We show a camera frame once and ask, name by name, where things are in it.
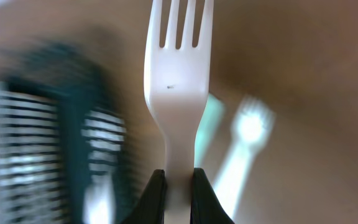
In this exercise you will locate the mint green plastic fork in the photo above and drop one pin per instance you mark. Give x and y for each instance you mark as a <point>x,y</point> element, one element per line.
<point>212,116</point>

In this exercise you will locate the clear plastic mesh basket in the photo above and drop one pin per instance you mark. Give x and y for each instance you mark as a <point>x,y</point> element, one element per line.
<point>31,186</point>

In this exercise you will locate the dark green mesh basket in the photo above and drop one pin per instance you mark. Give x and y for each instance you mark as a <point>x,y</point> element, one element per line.
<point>91,128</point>

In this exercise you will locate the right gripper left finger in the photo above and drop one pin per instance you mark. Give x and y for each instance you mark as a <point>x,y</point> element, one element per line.
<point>150,208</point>

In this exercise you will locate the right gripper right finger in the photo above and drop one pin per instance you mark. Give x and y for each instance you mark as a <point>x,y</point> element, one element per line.
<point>205,206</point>

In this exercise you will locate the white plastic fork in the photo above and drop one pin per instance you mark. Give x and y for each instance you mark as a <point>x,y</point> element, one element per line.
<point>250,132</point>
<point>176,86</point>

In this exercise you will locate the white thick plastic spoon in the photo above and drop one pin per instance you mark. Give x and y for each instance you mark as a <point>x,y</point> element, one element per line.
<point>99,203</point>

